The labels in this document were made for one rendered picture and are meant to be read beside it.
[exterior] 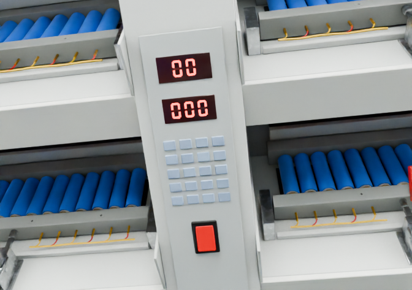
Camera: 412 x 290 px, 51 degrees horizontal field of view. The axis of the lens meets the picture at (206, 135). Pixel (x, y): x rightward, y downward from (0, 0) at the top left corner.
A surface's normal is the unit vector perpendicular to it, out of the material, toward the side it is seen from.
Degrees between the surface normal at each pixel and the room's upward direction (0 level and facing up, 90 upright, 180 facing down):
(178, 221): 90
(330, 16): 111
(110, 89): 21
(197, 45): 90
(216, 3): 90
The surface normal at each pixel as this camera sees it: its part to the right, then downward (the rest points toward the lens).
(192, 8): -0.05, 0.29
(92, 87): -0.13, -0.78
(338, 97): 0.00, 0.62
